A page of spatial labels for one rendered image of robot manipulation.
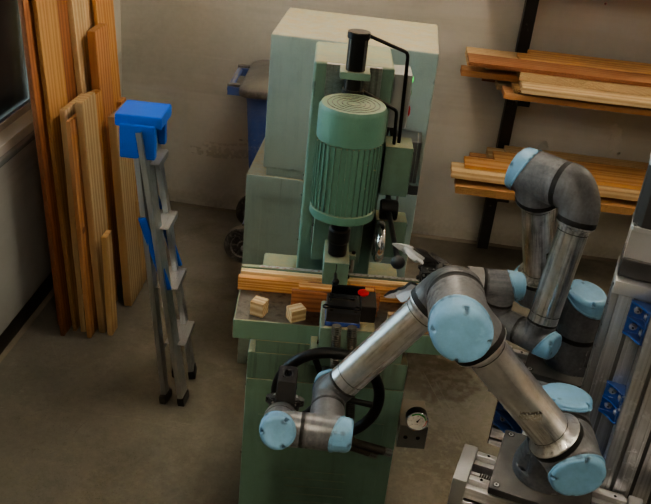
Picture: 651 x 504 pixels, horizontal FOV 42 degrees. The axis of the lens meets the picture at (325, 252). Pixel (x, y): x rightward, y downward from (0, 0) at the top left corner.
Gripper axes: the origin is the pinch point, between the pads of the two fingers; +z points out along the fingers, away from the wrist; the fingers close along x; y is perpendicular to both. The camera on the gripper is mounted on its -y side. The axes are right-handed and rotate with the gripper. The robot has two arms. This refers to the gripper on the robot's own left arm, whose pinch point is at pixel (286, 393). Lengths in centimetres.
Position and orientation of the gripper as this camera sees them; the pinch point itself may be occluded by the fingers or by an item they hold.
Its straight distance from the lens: 210.0
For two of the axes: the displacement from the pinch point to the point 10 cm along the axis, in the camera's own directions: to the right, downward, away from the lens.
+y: -1.2, 9.9, 0.0
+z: 0.1, 0.0, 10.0
